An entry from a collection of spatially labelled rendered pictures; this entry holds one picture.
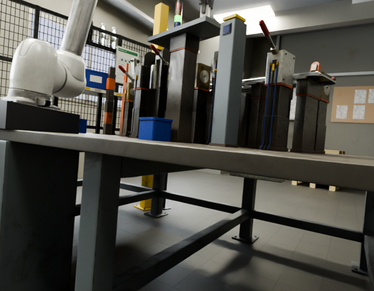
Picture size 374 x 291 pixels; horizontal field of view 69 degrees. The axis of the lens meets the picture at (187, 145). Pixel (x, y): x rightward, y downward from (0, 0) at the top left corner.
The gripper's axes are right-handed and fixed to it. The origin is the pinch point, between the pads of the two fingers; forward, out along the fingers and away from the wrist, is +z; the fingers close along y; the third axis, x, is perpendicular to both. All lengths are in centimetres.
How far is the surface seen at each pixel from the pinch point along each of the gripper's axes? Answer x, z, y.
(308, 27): -18, -189, 480
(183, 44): 8.6, 10.2, 0.7
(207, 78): 6.7, 18.2, 25.0
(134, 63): 67, 2, 47
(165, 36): 18.7, 5.3, 2.6
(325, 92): -46, 23, 39
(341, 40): -85, -204, 602
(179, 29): 9.6, 5.1, -2.0
